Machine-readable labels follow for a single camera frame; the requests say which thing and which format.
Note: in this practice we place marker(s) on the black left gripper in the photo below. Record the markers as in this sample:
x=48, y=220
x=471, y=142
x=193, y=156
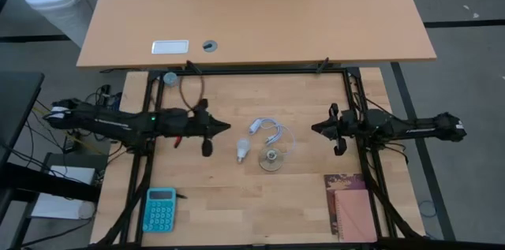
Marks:
x=199, y=124

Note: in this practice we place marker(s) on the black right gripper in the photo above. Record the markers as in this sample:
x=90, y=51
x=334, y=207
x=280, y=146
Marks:
x=343, y=124

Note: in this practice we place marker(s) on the white lightbulb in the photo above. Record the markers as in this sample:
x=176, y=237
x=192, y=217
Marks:
x=243, y=146

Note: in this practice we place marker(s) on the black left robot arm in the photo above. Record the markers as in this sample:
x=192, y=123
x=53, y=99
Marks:
x=118, y=124

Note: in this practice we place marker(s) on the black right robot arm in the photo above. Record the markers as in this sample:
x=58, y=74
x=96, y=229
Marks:
x=414, y=127

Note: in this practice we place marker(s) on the purple patterned book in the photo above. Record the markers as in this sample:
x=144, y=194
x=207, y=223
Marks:
x=343, y=181

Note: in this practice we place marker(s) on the black clamp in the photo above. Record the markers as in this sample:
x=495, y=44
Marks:
x=193, y=67
x=322, y=65

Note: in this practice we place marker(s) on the pink spiral notebook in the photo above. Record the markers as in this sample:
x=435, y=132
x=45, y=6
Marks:
x=355, y=216

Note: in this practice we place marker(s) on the white rectangular tray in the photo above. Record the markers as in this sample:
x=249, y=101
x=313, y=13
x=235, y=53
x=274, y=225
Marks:
x=170, y=47

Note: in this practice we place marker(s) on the teal calculator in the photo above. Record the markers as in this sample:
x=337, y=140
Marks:
x=159, y=210

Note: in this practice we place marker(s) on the beige wooden desk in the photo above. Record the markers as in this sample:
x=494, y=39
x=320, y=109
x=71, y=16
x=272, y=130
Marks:
x=256, y=5

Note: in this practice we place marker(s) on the black power adapter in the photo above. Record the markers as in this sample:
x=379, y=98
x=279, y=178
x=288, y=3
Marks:
x=70, y=145

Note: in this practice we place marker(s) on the white box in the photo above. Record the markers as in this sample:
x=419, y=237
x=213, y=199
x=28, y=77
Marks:
x=59, y=207

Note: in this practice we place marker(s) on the black metal beam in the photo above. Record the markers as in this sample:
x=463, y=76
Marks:
x=47, y=183

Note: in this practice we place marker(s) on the black side table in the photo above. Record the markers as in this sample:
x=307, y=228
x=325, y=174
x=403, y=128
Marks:
x=17, y=104

